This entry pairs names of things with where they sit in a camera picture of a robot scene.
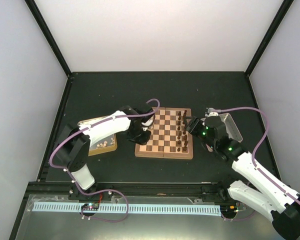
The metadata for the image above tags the white slotted cable duct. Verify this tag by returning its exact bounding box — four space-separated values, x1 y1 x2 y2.
32 202 222 217

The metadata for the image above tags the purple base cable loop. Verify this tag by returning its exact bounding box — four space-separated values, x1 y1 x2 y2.
80 188 130 222

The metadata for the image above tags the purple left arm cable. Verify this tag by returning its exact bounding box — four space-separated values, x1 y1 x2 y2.
48 98 161 196

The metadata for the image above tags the yellow tin box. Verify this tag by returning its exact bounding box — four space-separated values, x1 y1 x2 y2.
77 116 118 157

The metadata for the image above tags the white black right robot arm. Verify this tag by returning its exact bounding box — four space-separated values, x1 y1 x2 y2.
183 115 300 240

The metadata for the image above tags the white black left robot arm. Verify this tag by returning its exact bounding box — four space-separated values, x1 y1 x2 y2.
49 104 158 200

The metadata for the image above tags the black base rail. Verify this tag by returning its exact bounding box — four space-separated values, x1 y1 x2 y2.
24 182 232 203

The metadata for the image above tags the black frame post right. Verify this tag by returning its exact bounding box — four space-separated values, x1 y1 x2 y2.
244 0 294 78

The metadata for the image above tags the wooden chess board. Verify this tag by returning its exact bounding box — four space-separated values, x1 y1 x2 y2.
134 107 194 160

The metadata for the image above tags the black frame post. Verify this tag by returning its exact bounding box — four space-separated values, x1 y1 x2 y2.
244 0 294 78
24 0 72 77

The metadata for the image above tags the clear plastic tray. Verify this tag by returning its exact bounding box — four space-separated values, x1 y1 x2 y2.
204 112 244 152

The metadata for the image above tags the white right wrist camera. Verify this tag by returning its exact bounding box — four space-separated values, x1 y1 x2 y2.
205 107 220 118

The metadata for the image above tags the small electronics board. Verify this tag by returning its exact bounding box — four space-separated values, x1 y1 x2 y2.
81 203 100 211

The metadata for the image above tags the black frame post left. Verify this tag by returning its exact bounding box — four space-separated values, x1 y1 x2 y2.
24 0 72 77

